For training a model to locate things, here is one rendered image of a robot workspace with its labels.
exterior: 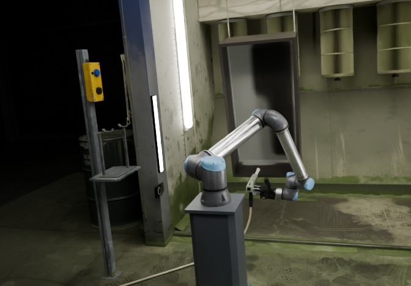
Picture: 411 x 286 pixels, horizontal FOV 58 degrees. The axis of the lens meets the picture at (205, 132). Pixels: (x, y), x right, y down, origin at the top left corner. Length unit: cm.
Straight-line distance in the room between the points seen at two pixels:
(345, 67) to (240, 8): 126
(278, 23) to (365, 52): 104
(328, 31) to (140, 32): 205
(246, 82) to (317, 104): 129
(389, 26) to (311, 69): 92
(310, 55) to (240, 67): 133
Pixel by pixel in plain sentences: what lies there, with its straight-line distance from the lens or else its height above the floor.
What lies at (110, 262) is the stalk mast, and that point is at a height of 12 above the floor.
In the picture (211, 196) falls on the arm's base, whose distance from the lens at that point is 224.
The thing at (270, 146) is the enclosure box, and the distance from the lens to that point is 363.
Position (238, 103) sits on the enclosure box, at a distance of 351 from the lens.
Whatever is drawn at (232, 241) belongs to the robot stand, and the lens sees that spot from 227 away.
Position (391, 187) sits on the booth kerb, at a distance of 421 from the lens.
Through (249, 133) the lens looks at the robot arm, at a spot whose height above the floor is 99.
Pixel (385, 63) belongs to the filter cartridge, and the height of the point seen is 136.
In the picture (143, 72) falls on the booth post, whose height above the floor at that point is 146.
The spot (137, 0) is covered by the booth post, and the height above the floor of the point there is 200.
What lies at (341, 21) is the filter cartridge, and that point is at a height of 181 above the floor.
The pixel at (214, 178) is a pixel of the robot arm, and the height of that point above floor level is 81.
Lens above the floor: 145
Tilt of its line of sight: 10 degrees down
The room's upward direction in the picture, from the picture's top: 5 degrees counter-clockwise
